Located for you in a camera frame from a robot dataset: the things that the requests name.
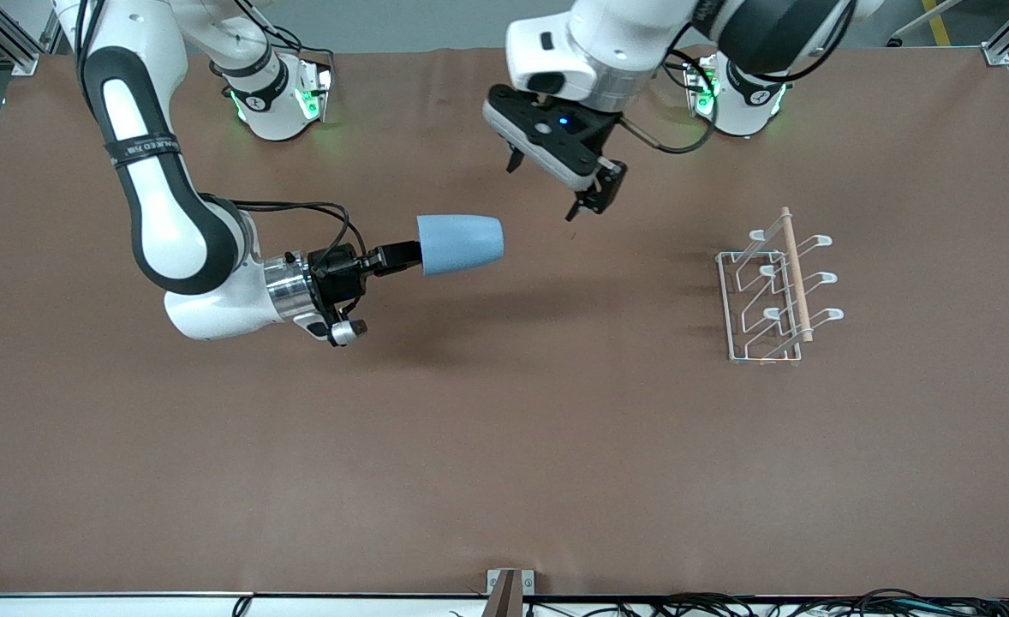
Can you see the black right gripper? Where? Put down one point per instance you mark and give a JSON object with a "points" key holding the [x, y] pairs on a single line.
{"points": [[334, 272]]}

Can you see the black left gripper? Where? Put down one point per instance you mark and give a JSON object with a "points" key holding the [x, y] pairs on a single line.
{"points": [[605, 186]]}

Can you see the blue plastic cup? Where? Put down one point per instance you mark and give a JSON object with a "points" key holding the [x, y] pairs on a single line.
{"points": [[462, 244]]}

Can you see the left arm base connector plate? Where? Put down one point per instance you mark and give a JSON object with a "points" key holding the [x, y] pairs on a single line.
{"points": [[703, 92]]}

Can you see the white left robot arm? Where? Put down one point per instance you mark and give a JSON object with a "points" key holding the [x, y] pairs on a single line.
{"points": [[607, 51]]}

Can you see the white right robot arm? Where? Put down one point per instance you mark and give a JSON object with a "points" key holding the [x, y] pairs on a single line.
{"points": [[162, 214]]}

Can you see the right arm base connector plate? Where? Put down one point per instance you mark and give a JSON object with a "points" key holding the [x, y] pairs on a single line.
{"points": [[320, 86]]}

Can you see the brown table cover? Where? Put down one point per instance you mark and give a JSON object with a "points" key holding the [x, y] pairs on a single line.
{"points": [[504, 428]]}

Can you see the thin white pole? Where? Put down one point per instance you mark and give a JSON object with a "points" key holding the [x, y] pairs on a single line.
{"points": [[903, 34]]}

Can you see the yellow floor tape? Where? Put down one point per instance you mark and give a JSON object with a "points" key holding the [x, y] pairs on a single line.
{"points": [[940, 26]]}

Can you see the small metal table bracket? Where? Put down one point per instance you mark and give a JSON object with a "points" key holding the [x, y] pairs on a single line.
{"points": [[528, 581]]}

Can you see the white table edge rail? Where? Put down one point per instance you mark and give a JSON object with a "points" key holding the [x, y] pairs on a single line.
{"points": [[128, 607]]}

